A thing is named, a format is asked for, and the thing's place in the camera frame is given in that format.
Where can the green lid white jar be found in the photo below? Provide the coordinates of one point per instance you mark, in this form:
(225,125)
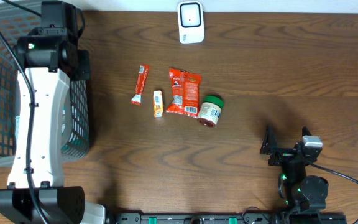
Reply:
(210,111)

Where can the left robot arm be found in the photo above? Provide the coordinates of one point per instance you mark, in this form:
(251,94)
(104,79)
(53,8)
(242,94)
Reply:
(49,61)

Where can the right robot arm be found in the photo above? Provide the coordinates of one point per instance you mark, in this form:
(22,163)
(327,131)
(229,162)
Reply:
(305,195)

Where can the small orange juice box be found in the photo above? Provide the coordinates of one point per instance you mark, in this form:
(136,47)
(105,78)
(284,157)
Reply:
(158,104)

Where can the grey plastic mesh basket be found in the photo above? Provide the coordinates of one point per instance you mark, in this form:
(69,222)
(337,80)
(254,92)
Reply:
(16,20)

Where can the white barcode scanner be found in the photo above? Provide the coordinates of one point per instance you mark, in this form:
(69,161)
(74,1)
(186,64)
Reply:
(190,22)

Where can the red snack stick packet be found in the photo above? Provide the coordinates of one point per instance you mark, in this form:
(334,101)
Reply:
(139,88)

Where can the orange red snack pouch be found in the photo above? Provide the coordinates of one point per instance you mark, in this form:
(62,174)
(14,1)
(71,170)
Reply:
(185,91)

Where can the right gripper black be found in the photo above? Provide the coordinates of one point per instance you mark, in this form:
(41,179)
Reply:
(270,145)

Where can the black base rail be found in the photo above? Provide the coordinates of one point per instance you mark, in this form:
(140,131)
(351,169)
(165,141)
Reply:
(248,218)

